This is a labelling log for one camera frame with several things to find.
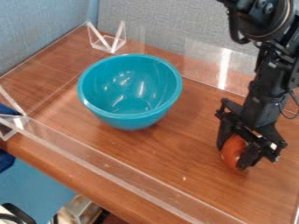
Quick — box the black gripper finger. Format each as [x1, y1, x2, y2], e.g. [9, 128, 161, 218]
[217, 118, 234, 151]
[237, 142, 264, 170]

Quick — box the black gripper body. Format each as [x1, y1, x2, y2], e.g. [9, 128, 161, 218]
[216, 90, 289, 162]

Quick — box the orange and white toy mushroom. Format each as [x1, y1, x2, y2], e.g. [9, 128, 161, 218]
[221, 134, 249, 170]

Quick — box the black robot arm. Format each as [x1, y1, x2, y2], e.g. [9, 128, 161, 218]
[216, 0, 299, 170]

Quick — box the blue plastic bowl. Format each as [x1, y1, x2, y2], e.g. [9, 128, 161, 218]
[78, 53, 183, 130]

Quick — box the clear acrylic front barrier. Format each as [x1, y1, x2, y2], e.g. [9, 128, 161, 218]
[0, 87, 246, 224]

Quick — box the blue cloth object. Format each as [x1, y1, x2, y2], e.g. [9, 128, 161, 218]
[0, 103, 22, 173]

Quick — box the black and white object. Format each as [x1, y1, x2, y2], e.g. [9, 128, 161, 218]
[0, 203, 37, 224]

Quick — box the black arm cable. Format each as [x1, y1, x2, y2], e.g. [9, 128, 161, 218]
[277, 90, 299, 121]

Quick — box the clear acrylic corner bracket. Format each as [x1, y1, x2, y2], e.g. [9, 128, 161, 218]
[87, 21, 127, 54]

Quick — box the grey metal table frame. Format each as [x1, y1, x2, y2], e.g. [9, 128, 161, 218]
[50, 195, 103, 224]

